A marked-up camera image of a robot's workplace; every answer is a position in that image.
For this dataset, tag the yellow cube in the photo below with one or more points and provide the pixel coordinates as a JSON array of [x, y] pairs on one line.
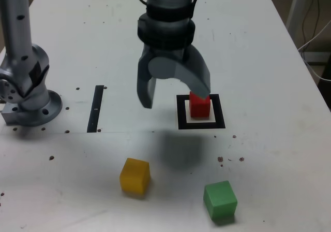
[[134, 173]]

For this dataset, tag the green cube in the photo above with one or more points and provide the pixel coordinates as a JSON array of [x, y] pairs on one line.
[[219, 199]]

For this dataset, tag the black tape strip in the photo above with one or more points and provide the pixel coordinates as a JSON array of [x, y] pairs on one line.
[[94, 113]]

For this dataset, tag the black tape square outline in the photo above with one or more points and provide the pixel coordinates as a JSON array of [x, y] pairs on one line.
[[181, 113]]

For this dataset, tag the red cube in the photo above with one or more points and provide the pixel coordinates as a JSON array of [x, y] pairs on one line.
[[199, 109]]

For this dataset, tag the white frame post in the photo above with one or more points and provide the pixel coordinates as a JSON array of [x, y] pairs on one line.
[[297, 4]]

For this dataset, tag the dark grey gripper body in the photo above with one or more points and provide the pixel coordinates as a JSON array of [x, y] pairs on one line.
[[169, 52]]

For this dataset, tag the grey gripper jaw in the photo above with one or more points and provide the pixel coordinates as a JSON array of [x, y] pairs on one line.
[[144, 87], [194, 74]]

